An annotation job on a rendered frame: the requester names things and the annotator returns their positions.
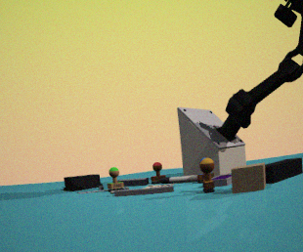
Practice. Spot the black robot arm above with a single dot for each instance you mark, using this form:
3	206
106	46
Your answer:
242	104

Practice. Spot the rubber stamp with red knob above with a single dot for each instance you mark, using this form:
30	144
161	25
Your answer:
157	167

